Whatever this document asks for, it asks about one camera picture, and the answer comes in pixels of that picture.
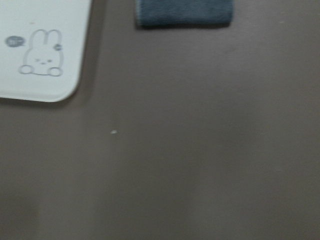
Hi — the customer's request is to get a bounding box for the grey folded cloth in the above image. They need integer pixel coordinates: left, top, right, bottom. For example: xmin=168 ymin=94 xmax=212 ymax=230
xmin=135 ymin=0 xmax=234 ymax=27

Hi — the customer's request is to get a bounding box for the cream rabbit tray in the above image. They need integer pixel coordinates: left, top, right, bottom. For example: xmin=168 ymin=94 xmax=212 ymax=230
xmin=0 ymin=0 xmax=93 ymax=103

